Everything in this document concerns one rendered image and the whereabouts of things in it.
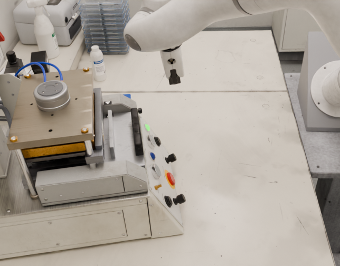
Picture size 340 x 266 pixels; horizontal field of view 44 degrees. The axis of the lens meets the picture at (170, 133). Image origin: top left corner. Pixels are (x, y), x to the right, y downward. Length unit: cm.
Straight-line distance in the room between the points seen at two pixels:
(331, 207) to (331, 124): 45
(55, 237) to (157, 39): 56
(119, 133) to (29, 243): 36
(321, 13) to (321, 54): 81
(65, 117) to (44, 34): 88
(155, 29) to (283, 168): 67
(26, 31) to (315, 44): 120
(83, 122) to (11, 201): 27
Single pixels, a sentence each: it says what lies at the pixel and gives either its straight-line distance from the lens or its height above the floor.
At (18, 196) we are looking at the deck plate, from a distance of 108.
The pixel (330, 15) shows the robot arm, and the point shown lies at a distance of 71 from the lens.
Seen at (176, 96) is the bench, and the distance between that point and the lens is 160.
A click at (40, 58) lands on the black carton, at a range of 173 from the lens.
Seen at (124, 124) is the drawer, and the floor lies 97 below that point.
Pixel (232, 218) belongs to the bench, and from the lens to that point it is 118.
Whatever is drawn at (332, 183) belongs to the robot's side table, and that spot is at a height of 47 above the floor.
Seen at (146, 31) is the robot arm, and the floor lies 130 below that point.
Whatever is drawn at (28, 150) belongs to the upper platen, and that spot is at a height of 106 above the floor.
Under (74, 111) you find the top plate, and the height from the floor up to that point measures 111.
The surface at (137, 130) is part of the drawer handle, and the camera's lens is 105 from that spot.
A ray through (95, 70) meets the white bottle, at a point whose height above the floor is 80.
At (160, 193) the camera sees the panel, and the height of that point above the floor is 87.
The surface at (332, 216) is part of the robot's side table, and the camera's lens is 187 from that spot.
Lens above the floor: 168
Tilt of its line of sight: 41 degrees down
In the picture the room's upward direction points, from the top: 3 degrees counter-clockwise
